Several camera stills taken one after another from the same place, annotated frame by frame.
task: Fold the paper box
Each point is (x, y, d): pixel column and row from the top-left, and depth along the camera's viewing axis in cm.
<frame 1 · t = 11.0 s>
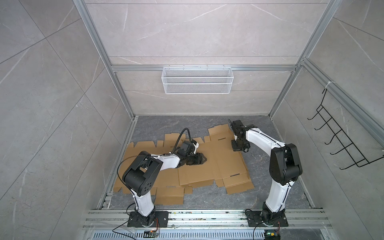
left hand: (204, 157, 92), fingers open
right hand: (238, 147, 95), fingers closed
right flat cardboard box blank: (227, 167, 93), on the table
left flat cardboard box blank: (166, 189, 85), on the table

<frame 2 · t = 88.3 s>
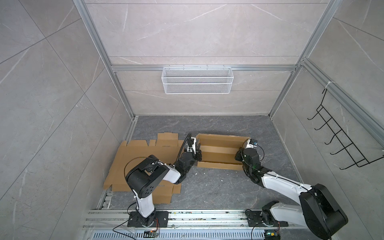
left hand: (201, 143, 89), fingers closed
right hand: (238, 146, 89), fingers closed
right flat cardboard box blank: (219, 151, 103), on the table
left flat cardboard box blank: (165, 148, 106), on the table

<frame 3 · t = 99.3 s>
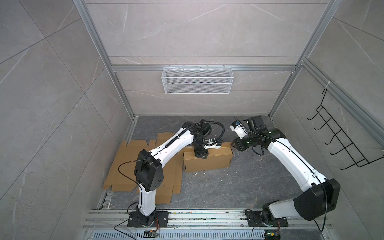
left hand: (203, 149, 83), fingers open
right hand: (235, 141, 81), fingers open
right flat cardboard box blank: (216, 158, 81), point 15 cm above the table
the other named things where they were.

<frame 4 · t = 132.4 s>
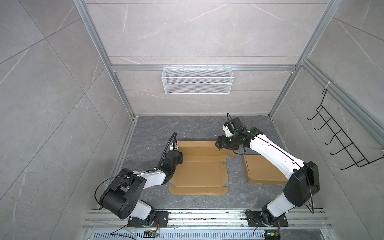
left hand: (176, 147, 92), fingers closed
right hand: (219, 143, 84), fingers open
left flat cardboard box blank: (202, 172, 92), on the table
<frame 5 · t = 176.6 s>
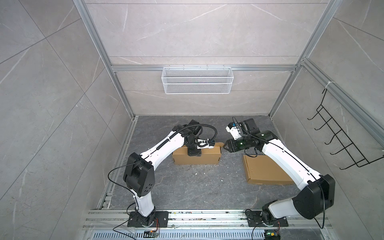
left hand: (198, 146, 85), fingers open
right hand: (227, 144, 81), fingers open
left flat cardboard box blank: (209, 156, 83), point 15 cm above the table
